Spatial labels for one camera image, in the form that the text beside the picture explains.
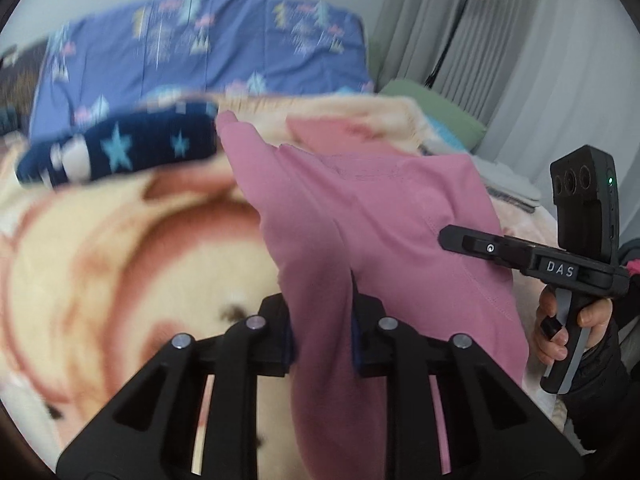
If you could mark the green pillow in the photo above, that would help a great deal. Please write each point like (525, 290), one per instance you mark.
(440, 110)

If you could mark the blue tree-print duvet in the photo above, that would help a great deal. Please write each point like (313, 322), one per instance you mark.
(225, 45)

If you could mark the navy star-print garment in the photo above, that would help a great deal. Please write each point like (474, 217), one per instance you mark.
(150, 140)

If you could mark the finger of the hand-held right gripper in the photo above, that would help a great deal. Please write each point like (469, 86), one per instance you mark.
(475, 242)

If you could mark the dark patterned pillow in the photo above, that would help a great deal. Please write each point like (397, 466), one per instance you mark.
(20, 85)

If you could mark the person's right hand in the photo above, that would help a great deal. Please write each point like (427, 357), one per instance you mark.
(547, 347)

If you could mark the person's right forearm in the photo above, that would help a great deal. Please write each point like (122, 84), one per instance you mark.
(600, 400)

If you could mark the printed fleece blanket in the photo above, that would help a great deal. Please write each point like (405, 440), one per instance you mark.
(125, 260)

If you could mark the folded white clothes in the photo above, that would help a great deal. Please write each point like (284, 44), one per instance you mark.
(505, 180)

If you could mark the grey curtain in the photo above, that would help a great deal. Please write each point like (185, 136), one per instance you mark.
(540, 60)

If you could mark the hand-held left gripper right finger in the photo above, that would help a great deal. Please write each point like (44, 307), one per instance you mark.
(357, 350)

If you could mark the pink sweatshirt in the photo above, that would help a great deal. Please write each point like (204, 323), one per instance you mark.
(360, 210)

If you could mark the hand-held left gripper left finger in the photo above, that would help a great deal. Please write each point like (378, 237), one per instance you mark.
(280, 340)

